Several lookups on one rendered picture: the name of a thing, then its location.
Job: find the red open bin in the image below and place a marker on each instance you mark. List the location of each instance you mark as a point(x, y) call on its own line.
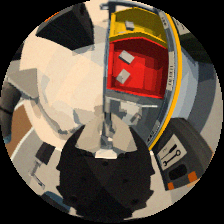
point(148, 70)

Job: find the orange flat bar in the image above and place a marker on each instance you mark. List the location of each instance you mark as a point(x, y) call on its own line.
point(178, 82)

